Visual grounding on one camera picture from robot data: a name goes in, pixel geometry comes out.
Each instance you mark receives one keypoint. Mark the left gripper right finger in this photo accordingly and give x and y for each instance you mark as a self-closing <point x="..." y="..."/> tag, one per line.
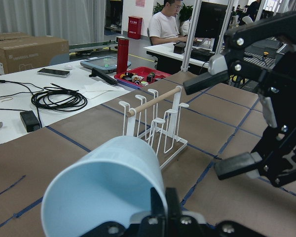
<point x="174" y="209"/>

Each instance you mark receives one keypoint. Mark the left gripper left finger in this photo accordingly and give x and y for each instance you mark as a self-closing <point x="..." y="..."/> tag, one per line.
<point x="157" y="208"/>

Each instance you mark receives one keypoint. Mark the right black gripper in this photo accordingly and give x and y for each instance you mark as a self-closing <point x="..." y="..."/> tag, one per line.
<point x="274" y="156"/>

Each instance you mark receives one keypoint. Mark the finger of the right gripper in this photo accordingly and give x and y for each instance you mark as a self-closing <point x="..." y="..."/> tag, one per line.
<point x="231" y="60"/>

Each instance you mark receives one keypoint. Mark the light blue plastic cup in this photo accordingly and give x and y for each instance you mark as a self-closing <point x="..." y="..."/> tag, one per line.
<point x="111" y="183"/>

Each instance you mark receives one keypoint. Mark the black computer monitor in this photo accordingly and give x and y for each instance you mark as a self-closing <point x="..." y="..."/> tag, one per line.
<point x="210" y="21"/>

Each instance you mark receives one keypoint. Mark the seated person white shirt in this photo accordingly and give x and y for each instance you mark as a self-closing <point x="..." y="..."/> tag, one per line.
<point x="163" y="27"/>

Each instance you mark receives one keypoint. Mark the red parts bin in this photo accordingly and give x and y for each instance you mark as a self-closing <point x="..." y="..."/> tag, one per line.
<point x="140" y="76"/>

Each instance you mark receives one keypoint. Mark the red thermos bottle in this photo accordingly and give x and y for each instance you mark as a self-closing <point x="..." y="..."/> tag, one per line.
<point x="122" y="55"/>

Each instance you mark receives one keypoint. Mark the teach pendant tablet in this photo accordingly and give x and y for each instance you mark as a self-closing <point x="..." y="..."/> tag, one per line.
<point x="108" y="64"/>

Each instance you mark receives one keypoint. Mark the black power adapter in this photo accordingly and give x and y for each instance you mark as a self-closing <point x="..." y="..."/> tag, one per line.
<point x="30" y="121"/>

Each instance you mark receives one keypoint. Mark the smartphone on table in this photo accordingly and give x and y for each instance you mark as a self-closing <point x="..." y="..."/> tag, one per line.
<point x="53" y="72"/>

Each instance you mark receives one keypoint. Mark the cardboard box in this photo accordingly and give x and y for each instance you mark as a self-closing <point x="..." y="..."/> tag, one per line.
<point x="21" y="52"/>

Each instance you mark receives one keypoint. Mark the aluminium frame post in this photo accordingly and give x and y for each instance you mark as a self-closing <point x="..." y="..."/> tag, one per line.
<point x="191" y="34"/>

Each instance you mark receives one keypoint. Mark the white wire cup rack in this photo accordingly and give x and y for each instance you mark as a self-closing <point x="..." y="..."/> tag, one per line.
<point x="160" y="132"/>

